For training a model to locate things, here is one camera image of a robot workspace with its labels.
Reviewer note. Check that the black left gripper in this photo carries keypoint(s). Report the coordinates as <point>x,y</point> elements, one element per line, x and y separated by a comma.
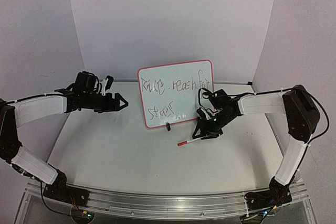
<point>111,106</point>

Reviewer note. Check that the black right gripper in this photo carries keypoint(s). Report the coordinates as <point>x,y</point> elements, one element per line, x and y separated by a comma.
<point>210,127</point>

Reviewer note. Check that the whiteboard marker silver body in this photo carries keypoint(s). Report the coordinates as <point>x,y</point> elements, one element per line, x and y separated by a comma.
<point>191,140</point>

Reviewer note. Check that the pink framed whiteboard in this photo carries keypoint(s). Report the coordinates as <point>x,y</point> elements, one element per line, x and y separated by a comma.
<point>169,93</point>

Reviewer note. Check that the red marker cap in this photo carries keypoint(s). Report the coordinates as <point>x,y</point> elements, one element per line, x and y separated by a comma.
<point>181,144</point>

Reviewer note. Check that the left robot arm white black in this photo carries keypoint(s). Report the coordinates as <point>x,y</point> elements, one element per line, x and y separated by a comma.
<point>28,125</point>

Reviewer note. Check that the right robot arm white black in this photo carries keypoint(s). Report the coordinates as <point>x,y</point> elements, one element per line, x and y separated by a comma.
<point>295,103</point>

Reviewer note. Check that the black left whiteboard stand foot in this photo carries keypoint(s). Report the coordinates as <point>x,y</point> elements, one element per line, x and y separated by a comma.
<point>168,126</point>

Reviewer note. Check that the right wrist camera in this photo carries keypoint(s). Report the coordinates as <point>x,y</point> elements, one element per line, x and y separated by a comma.
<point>203,114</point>

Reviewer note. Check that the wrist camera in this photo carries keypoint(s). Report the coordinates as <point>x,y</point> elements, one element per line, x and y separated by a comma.
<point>203,114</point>
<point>106,84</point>

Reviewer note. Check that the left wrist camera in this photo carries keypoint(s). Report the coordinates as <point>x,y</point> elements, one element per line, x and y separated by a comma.
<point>106,84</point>

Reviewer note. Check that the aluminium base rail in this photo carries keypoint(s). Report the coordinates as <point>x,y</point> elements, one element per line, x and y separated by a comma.
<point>183,207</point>

